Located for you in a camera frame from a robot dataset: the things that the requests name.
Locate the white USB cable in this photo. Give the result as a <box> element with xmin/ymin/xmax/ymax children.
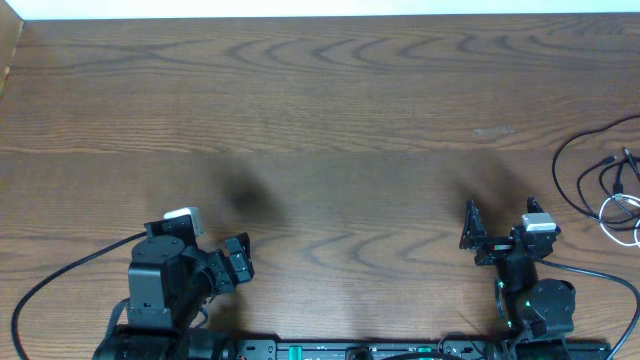
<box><xmin>597</xmin><ymin>192</ymin><xmax>640</xmax><ymax>250</ymax></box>

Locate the black audio jack cable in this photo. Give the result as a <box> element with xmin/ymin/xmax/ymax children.
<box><xmin>551</xmin><ymin>114</ymin><xmax>640</xmax><ymax>232</ymax></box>

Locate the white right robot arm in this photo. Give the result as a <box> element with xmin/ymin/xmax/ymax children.
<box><xmin>459</xmin><ymin>196</ymin><xmax>576</xmax><ymax>360</ymax></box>

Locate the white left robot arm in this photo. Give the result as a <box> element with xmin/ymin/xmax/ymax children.
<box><xmin>93</xmin><ymin>233</ymin><xmax>254</xmax><ymax>360</ymax></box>

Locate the black right camera cable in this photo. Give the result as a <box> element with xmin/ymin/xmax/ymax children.
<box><xmin>537</xmin><ymin>258</ymin><xmax>640</xmax><ymax>360</ymax></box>

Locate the black camera cable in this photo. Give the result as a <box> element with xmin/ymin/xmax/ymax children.
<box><xmin>10</xmin><ymin>230</ymin><xmax>149</xmax><ymax>360</ymax></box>
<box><xmin>537</xmin><ymin>258</ymin><xmax>640</xmax><ymax>360</ymax></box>

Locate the black left camera cable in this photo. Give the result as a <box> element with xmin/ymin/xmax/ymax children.
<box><xmin>10</xmin><ymin>230</ymin><xmax>149</xmax><ymax>360</ymax></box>

